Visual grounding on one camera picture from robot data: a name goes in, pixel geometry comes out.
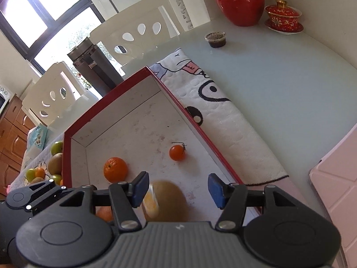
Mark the orange mandarin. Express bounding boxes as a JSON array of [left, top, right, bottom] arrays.
[[96, 206, 114, 222], [103, 157, 128, 182]]

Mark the white dining chair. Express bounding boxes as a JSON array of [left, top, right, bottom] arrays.
[[21, 61, 98, 127], [89, 6, 180, 74]]

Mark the blue tissue packet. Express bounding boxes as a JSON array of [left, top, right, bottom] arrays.
[[27, 124, 51, 157]]

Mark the cartoon printed blanket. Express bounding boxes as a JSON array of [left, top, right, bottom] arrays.
[[6, 47, 290, 194]]

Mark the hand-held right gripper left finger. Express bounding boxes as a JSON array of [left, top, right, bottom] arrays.
[[54, 171, 149, 231]]

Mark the wooden cabinet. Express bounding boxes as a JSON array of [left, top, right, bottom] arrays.
[[0, 93, 37, 199]]

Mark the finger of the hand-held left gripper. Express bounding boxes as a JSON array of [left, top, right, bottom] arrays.
[[6, 179, 67, 219]]

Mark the red plant pot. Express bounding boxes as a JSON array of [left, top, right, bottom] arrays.
[[216, 0, 265, 27]]

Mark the grey thermos jug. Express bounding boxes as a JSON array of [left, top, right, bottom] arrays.
[[67, 40, 124, 97]]

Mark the red tea saucer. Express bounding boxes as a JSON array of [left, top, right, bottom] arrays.
[[264, 19, 304, 36]]

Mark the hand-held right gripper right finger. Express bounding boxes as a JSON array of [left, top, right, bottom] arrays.
[[208, 173, 307, 231]]

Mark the small plastic container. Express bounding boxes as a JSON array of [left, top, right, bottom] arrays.
[[205, 31, 227, 48]]

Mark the window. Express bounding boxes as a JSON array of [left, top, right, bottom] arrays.
[[0, 0, 106, 76]]

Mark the small red bowl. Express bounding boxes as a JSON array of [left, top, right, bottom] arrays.
[[264, 0, 302, 32]]

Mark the red cardboard box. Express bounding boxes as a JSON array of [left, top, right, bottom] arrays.
[[62, 66, 265, 216]]

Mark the white microwave oven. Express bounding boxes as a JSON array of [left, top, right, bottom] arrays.
[[0, 85, 12, 114]]

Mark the pink tablet case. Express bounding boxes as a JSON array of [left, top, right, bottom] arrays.
[[308, 123, 357, 268]]

